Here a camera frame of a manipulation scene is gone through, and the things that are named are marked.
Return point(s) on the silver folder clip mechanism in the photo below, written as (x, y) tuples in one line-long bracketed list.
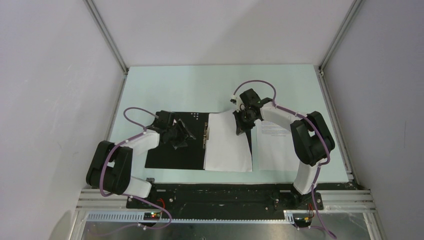
[(205, 136)]

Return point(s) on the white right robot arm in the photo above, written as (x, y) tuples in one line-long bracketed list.
[(312, 140)]

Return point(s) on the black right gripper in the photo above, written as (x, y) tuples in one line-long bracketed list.
[(241, 128)]

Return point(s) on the right controller circuit board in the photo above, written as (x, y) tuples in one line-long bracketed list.
[(302, 222)]

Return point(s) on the aluminium frame post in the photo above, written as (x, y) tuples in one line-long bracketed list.
[(108, 38), (340, 34)]

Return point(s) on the left aluminium frame post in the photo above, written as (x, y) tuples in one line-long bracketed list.
[(108, 38)]

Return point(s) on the white paper stack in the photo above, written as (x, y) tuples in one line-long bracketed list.
[(225, 151)]

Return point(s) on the right aluminium frame post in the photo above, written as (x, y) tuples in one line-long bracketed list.
[(340, 34)]

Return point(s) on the left controller circuit board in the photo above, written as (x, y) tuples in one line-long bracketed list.
[(152, 216)]

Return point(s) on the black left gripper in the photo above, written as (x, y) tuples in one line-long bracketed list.
[(182, 143)]

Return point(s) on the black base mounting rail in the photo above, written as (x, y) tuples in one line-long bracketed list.
[(226, 202)]

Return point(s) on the controller circuit board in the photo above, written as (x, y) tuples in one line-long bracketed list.
[(152, 216), (302, 222)]

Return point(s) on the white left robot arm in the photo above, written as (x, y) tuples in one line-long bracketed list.
[(110, 170)]

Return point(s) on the printed white paper sheet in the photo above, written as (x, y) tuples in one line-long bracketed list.
[(275, 148)]

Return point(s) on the beige black file folder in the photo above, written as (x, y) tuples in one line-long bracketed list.
[(199, 141)]

